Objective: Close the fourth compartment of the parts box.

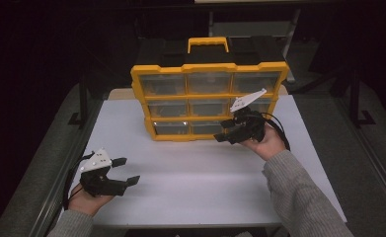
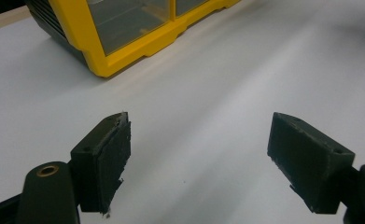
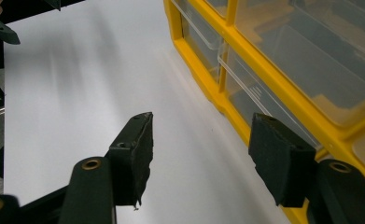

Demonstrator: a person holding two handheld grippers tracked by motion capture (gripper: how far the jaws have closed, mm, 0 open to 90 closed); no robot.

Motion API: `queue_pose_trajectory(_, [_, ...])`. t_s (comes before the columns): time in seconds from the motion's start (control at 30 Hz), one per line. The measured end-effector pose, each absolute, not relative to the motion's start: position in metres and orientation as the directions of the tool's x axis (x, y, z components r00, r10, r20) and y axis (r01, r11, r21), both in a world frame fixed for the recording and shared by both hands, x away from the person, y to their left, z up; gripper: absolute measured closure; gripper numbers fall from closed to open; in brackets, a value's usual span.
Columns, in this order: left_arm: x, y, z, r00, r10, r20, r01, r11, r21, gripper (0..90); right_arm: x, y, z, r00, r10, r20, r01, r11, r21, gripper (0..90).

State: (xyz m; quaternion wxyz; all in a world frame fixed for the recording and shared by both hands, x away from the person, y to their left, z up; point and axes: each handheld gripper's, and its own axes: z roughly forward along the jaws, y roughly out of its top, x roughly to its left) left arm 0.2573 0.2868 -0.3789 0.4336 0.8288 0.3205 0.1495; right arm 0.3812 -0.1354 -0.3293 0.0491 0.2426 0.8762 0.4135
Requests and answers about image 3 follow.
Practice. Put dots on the small clear plastic drawer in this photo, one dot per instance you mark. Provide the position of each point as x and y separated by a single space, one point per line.
216 6

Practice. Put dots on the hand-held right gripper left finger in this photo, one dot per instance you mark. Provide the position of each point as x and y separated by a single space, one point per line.
130 161

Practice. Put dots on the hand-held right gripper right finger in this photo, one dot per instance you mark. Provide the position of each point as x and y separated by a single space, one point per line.
279 161

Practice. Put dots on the yellow black organizer cabinet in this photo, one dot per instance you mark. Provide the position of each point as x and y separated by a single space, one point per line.
174 21

